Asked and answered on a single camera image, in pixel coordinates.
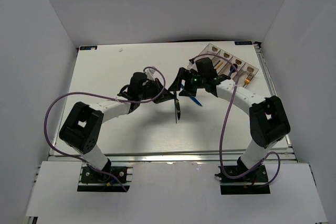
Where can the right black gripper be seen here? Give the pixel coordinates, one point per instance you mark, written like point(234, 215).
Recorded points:
point(182, 74)

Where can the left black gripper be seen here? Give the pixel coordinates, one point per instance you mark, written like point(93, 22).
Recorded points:
point(165, 96)

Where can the black knife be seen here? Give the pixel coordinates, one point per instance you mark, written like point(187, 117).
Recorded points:
point(177, 107)

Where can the blue knife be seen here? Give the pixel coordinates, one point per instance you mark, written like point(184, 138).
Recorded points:
point(196, 101)

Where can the blue-handled rainbow spoon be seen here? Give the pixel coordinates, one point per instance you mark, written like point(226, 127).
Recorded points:
point(233, 69)

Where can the gold fork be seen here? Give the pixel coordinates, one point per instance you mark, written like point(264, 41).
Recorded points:
point(248, 79)

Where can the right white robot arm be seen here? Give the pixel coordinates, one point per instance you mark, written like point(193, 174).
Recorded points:
point(268, 121)

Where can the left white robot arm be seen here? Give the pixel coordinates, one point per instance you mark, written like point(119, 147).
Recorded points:
point(82, 126)

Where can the clear four-compartment organizer tray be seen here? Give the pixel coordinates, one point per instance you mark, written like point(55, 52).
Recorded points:
point(218, 53)

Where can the right blue corner label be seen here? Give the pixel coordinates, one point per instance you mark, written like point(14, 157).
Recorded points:
point(241, 43)

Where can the blue corner label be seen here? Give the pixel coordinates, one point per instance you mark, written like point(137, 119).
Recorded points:
point(88, 47)
point(241, 43)

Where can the left blue corner label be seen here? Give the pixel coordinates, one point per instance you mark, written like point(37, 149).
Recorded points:
point(88, 47)

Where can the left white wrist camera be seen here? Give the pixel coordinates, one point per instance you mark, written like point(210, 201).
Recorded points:
point(150, 73)

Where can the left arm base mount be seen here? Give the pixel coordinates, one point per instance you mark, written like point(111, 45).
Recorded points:
point(95, 182)

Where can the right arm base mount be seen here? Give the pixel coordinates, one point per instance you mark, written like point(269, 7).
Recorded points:
point(250, 184)

